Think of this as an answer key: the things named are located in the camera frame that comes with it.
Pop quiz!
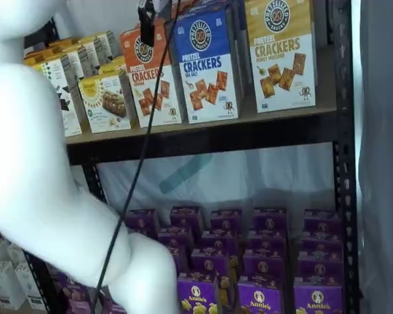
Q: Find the purple Annie's snack box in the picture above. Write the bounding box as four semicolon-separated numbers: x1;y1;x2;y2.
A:
243;250;286;279
191;248;240;281
293;276;345;314
248;228;288;253
303;209;344;234
301;230;344;254
126;209;160;235
166;247;193;277
136;228;160;242
201;230;239;252
100;292;127;314
237;277;286;314
170;205;203;230
297;250;345;279
253;206;288;232
176;273;235;314
158;227;195;249
54;271;101;314
210;209;244;232

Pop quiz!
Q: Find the Simple Mills Sweet Thins box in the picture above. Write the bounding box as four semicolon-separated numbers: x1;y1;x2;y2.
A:
91;31;116;65
48;36;98;76
24;54;86;137
32;45;86;79

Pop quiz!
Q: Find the black metal rack beam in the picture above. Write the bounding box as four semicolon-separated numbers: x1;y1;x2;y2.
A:
67;122;341;166

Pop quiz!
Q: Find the black perforated rack post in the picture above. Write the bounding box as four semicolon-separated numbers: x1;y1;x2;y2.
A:
81;160;108;205
327;0;362;314
22;250;63;314

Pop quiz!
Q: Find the blue white pretzel crackers box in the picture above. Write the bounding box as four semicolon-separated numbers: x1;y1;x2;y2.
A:
174;8;246;125

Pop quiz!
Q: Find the black metal shelf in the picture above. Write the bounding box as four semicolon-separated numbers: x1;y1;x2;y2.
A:
52;0;335;230

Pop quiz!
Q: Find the gold honey mustard crackers box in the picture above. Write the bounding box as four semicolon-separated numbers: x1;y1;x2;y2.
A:
244;0;317;114

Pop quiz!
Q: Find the grey plastic curtain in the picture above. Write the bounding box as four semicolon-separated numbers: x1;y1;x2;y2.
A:
352;0;393;314

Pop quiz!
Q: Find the black cable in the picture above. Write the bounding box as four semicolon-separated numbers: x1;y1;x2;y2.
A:
91;0;184;314

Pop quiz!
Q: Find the wooden shelf board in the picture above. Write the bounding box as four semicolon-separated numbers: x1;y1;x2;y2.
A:
65;105;338;145

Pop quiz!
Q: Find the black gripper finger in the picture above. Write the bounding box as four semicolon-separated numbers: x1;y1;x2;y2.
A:
137;0;157;47

